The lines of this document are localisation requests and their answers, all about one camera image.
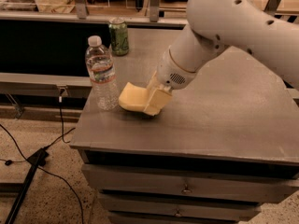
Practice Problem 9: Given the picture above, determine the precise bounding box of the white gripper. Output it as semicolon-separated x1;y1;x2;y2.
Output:
143;47;197;116

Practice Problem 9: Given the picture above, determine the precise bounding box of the yellow sponge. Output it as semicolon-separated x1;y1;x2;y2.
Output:
119;82;149;112

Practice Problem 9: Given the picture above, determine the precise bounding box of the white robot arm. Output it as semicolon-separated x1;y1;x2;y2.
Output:
144;0;299;116

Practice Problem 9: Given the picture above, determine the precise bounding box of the clear plastic water bottle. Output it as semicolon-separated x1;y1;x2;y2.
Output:
85;35;119;110

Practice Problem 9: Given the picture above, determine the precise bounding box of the green soda can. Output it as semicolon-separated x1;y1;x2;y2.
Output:
108;17;129;56

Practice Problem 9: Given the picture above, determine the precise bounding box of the grey drawer cabinet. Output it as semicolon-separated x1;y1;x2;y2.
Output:
69;27;299;224

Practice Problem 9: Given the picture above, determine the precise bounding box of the black metal floor bar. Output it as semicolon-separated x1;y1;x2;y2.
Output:
5;148;49;224

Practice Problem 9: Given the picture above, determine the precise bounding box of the grey metal back rail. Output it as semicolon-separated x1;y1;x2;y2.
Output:
0;10;187;29

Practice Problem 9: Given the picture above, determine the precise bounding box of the grey metal side rail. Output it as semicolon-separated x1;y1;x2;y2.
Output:
0;73;92;98

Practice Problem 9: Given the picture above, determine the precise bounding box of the drawer with handle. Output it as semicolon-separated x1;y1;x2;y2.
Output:
82;164;299;203
99;193;261;222

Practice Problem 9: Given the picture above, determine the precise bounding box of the top drawer with handle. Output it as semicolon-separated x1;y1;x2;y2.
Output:
82;164;299;203

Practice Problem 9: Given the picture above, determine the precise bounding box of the black floor cable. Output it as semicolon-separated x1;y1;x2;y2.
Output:
0;87;85;224

